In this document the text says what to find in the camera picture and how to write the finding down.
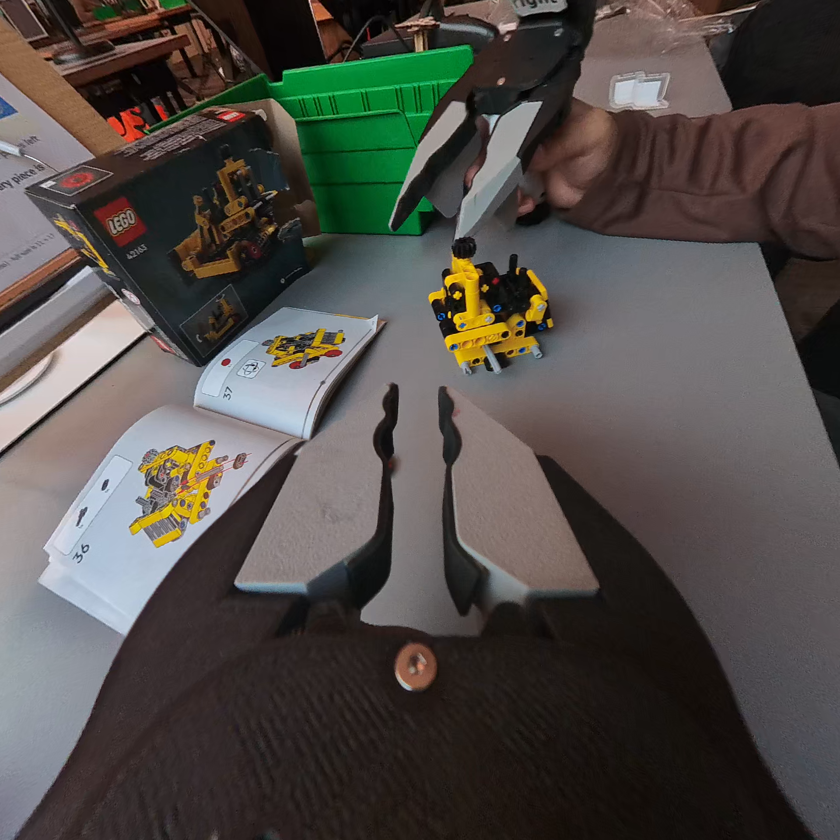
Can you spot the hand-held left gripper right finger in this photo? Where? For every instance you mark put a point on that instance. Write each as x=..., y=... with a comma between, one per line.
x=512, y=518

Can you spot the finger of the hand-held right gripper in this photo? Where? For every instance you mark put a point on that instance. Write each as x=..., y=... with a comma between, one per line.
x=502, y=157
x=436, y=144

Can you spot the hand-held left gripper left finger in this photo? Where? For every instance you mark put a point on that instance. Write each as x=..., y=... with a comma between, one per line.
x=315, y=512

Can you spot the black lego gear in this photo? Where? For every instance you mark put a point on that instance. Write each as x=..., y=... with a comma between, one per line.
x=463, y=248

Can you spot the yellow black lego model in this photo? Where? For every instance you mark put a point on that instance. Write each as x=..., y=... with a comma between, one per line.
x=489, y=308

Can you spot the person's right forearm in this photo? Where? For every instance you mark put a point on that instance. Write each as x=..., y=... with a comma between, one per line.
x=722, y=170

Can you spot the lego instruction booklet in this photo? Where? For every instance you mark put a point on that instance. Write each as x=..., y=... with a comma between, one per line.
x=170, y=485

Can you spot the dark lego box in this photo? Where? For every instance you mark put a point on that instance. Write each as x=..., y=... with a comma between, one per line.
x=177, y=229

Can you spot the person's right hand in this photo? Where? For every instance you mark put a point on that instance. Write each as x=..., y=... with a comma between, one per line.
x=581, y=154

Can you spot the green plastic bin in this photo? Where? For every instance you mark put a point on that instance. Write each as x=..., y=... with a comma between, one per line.
x=361, y=144

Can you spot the black device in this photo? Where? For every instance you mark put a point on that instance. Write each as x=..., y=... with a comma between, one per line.
x=459, y=33

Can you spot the small clear plastic bag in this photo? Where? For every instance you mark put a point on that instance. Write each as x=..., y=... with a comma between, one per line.
x=640, y=90

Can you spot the crumpled clear plastic wrap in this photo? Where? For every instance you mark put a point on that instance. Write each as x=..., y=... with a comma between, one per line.
x=663, y=19

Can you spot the person's dark clothed body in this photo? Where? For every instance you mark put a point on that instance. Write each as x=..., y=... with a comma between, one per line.
x=787, y=52

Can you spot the silver monitor stand base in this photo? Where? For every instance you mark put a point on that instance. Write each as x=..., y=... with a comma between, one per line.
x=85, y=358

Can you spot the orange black object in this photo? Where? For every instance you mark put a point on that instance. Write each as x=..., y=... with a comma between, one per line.
x=134, y=121

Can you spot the wooden table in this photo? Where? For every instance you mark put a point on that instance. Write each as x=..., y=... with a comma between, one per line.
x=124, y=56

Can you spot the brown cardboard box with label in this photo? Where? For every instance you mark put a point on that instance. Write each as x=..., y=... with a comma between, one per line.
x=33, y=216

